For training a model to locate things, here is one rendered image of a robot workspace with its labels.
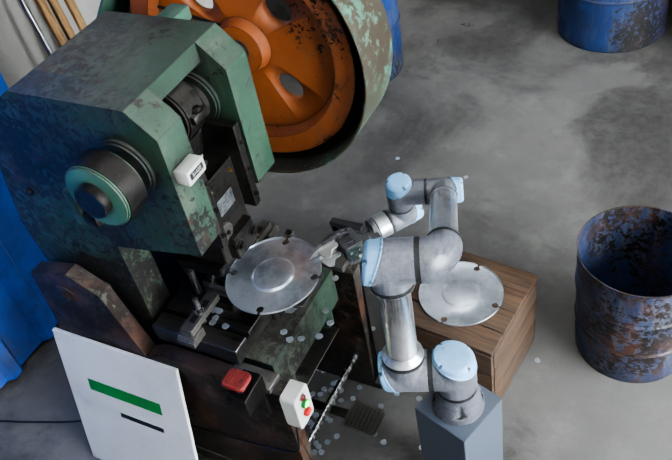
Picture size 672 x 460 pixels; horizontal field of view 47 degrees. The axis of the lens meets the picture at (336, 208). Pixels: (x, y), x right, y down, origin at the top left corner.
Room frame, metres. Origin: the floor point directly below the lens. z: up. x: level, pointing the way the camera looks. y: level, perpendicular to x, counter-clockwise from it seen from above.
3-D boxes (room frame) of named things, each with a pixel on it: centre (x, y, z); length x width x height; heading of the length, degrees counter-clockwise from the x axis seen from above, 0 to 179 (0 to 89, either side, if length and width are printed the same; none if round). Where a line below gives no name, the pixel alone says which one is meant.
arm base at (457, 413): (1.26, -0.23, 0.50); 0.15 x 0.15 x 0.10
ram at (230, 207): (1.65, 0.33, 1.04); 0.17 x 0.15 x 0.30; 56
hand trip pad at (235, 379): (1.27, 0.35, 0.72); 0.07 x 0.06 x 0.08; 56
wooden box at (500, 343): (1.75, -0.36, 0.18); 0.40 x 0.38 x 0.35; 49
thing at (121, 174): (1.48, 0.51, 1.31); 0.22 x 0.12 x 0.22; 56
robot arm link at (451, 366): (1.27, -0.22, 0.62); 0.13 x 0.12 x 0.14; 77
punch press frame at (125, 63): (1.76, 0.48, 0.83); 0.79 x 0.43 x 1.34; 56
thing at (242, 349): (1.68, 0.36, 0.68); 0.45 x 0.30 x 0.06; 146
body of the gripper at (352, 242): (1.64, -0.04, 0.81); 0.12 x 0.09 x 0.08; 108
